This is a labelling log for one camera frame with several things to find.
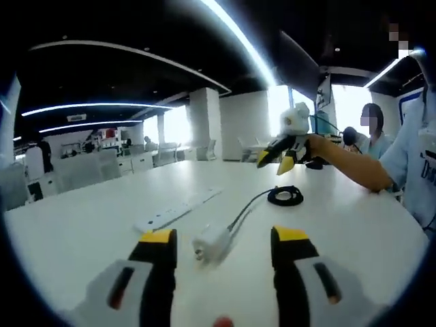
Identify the ceiling air vent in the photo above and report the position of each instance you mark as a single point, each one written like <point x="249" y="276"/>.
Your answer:
<point x="77" y="118"/>

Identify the white chest device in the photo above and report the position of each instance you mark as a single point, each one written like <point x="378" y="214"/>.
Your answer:
<point x="427" y="136"/>

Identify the long ceiling light strip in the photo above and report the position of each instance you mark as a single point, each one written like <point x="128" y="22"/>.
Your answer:
<point x="92" y="123"/>
<point x="245" y="44"/>
<point x="102" y="105"/>
<point x="391" y="66"/>

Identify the person's left hand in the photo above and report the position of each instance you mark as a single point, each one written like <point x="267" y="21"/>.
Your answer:
<point x="223" y="323"/>

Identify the white low cabinets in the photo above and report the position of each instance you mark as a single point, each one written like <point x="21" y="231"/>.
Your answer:
<point x="136" y="164"/>

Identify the person in light-blue shirt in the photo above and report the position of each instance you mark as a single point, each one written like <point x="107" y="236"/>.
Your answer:
<point x="408" y="163"/>

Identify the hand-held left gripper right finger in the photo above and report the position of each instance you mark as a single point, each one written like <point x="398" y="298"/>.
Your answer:
<point x="296" y="272"/>

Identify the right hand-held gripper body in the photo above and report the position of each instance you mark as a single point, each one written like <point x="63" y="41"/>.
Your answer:
<point x="294" y="119"/>

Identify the white power strip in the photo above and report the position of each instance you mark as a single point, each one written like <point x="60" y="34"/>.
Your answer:
<point x="177" y="209"/>

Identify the white shelf with boxes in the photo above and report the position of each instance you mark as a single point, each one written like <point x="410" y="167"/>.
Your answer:
<point x="109" y="134"/>

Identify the blue framed wall panel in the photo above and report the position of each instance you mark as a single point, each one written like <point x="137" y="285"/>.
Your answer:
<point x="408" y="109"/>

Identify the white charger adapter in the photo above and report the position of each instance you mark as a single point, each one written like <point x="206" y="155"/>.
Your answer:
<point x="213" y="243"/>

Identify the white curved ceiling trim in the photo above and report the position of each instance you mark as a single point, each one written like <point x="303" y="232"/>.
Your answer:
<point x="102" y="45"/>

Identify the white square pillar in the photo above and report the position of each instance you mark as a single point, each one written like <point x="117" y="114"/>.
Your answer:
<point x="204" y="122"/>

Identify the white desk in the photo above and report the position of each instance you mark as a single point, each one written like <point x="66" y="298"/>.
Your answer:
<point x="323" y="221"/>

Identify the person's right hand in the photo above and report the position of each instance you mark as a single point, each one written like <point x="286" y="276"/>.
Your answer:
<point x="318" y="146"/>

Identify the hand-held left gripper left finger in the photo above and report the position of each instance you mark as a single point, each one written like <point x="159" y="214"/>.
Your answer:
<point x="153" y="272"/>

